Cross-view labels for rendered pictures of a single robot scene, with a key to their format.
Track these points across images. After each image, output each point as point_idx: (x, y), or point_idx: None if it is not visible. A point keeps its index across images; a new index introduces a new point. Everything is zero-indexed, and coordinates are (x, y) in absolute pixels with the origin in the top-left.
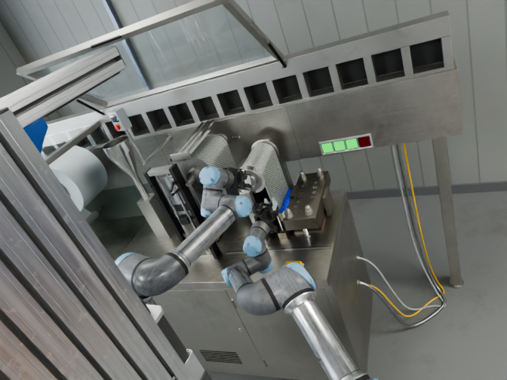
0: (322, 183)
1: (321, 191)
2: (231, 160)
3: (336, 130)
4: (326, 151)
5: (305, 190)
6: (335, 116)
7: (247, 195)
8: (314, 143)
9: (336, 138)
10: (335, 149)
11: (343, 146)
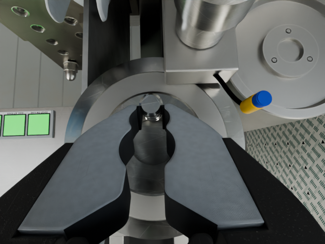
0: (43, 49)
1: (20, 30)
2: (253, 146)
3: (11, 159)
4: (42, 117)
5: (70, 36)
6: (5, 189)
7: (186, 51)
8: (62, 136)
9: (17, 141)
10: (24, 118)
11: (7, 122)
